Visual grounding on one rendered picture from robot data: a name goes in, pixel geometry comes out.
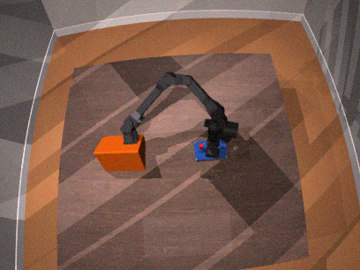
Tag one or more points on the blue circuit board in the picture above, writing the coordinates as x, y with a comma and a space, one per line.
200, 150

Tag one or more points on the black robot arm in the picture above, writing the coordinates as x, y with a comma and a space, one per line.
219, 123

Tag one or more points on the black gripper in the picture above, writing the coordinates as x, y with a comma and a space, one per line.
212, 151

